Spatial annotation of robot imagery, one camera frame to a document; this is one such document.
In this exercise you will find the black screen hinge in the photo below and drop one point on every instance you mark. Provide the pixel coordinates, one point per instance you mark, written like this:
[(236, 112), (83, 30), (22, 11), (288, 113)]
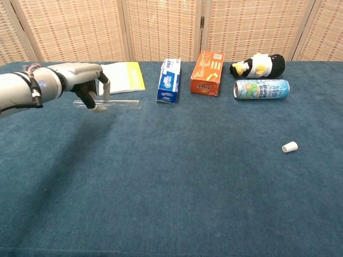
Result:
[(202, 22)]

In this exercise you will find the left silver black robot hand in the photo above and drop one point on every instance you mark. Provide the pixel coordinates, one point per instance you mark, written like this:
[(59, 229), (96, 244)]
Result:
[(80, 73)]

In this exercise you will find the woven bamboo folding screen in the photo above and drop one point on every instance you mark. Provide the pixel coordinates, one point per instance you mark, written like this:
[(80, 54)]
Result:
[(80, 26)]

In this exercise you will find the light blue drink can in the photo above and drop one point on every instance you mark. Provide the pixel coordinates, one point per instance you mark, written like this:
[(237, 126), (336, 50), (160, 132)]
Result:
[(262, 89)]

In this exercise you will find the blue white toothpaste box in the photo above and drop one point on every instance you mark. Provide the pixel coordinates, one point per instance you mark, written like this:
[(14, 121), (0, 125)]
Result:
[(167, 85)]

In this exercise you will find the orange cardboard box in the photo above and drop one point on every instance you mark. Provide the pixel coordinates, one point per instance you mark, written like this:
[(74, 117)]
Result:
[(206, 72)]

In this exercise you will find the clear glass test tube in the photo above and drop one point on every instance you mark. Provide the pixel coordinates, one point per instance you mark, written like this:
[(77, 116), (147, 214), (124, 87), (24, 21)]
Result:
[(126, 105)]

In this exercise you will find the blue velvet tablecloth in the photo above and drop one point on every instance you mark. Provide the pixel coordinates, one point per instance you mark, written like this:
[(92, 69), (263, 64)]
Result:
[(171, 174)]

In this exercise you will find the small white cap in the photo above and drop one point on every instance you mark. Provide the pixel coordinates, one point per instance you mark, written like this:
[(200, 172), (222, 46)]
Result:
[(290, 147)]

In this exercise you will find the white and yellow notepad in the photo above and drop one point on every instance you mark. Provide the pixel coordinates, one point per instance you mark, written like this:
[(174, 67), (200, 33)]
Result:
[(123, 77)]

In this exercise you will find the black white penguin plush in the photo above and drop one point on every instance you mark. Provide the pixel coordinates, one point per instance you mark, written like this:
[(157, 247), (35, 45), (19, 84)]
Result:
[(276, 64)]

